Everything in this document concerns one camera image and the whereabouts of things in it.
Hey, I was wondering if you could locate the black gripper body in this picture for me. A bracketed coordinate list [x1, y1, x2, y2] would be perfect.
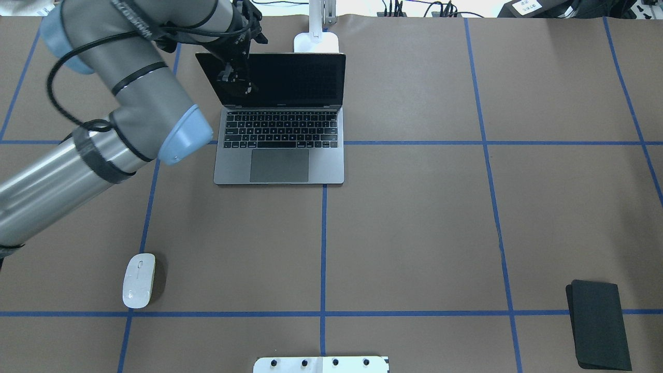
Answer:
[205, 1, 268, 78]

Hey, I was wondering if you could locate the grey laptop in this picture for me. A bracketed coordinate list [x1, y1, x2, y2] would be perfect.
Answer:
[196, 52, 347, 185]

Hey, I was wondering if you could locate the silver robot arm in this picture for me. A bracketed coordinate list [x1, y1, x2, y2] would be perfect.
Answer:
[2, 1, 267, 258]

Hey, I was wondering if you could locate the white desk lamp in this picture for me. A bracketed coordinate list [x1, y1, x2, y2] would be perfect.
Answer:
[293, 1, 340, 53]

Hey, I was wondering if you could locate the white computer mouse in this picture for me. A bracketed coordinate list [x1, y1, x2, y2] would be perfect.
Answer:
[122, 253, 156, 309]

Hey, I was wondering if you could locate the black folded mouse pad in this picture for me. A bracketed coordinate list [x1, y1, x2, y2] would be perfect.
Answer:
[565, 279, 632, 371]

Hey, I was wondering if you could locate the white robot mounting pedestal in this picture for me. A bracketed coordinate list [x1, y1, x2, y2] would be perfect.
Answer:
[252, 355, 390, 372]

